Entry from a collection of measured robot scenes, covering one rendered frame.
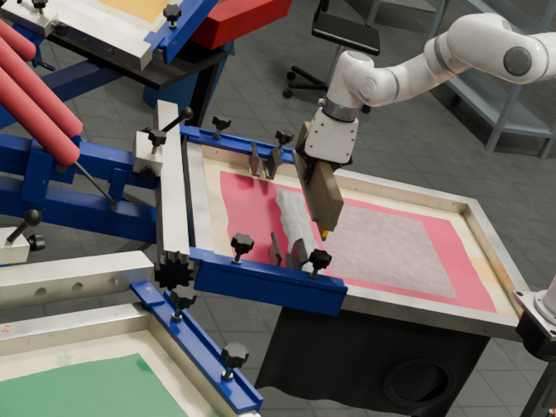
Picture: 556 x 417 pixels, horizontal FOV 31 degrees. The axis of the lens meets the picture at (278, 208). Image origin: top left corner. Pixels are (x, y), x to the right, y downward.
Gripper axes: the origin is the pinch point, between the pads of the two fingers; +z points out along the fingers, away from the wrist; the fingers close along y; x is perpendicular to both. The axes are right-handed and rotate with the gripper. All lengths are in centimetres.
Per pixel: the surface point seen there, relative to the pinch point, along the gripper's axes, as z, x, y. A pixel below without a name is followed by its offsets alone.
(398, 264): 14.2, -6.6, 23.0
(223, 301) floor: 109, 111, 17
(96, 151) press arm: 5.1, -0.6, -47.5
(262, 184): 13.8, 18.2, -6.4
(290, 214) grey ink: 13.6, 5.5, -1.1
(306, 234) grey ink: 13.2, -3.1, 1.3
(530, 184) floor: 108, 285, 210
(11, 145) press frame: 7, -2, -65
